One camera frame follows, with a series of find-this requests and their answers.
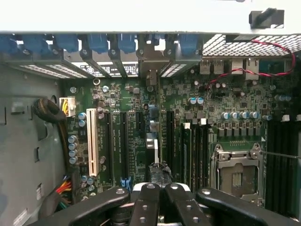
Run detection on white power connector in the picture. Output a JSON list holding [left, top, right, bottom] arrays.
[[59, 96, 77, 118]]

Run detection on red and black wire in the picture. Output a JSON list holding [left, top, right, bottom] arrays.
[[208, 39, 297, 91]]

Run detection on green motherboard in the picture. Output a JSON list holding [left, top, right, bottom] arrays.
[[60, 58, 301, 212]]

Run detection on coloured wire bundle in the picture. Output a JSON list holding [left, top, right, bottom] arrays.
[[54, 175, 73, 210]]

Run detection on black open PC case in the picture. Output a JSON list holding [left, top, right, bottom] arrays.
[[0, 0, 301, 226]]

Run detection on blue board connector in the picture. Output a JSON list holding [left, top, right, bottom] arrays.
[[120, 176, 131, 192]]

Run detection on short black expansion slot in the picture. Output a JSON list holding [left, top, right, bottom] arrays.
[[135, 112, 146, 132]]

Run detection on metal CPU socket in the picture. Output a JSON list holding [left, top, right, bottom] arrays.
[[210, 141, 265, 205]]

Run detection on black RAM slot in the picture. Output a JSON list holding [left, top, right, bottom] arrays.
[[204, 124, 210, 189], [192, 124, 198, 191], [285, 121, 295, 216], [198, 124, 204, 191], [294, 121, 301, 218], [267, 121, 277, 212], [277, 121, 286, 214]]

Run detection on black sleeved cable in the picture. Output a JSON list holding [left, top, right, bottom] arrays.
[[32, 98, 79, 205]]

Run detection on white expansion slot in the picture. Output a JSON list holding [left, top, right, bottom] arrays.
[[86, 107, 100, 178]]

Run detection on metal locking lever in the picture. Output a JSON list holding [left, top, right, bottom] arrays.
[[260, 150, 301, 159]]

